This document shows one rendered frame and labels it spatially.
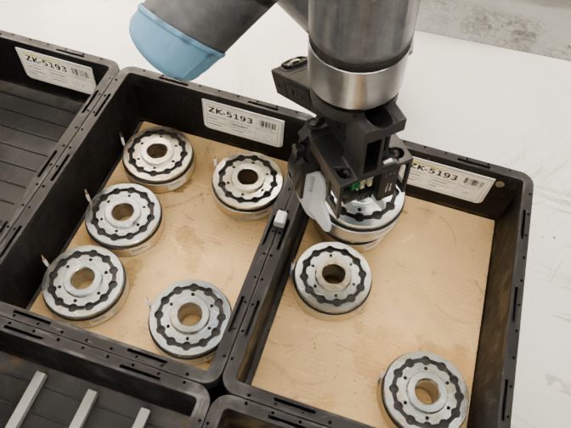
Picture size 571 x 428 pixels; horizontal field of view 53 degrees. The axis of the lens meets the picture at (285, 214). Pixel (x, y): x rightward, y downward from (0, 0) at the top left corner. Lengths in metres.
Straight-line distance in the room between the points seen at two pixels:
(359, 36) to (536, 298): 0.71
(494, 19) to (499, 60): 1.33
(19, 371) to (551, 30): 2.39
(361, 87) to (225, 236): 0.44
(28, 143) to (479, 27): 2.00
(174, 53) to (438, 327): 0.49
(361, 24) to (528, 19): 2.36
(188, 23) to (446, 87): 0.84
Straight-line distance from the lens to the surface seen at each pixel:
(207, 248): 0.81
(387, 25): 0.39
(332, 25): 0.39
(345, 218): 0.62
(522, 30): 2.66
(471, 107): 1.22
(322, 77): 0.43
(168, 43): 0.49
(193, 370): 0.63
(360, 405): 0.74
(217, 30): 0.48
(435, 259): 0.84
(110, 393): 0.75
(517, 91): 1.30
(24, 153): 0.96
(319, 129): 0.52
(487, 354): 0.76
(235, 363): 0.63
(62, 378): 0.77
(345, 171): 0.50
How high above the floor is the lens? 1.53
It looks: 57 degrees down
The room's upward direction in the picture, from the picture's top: 6 degrees clockwise
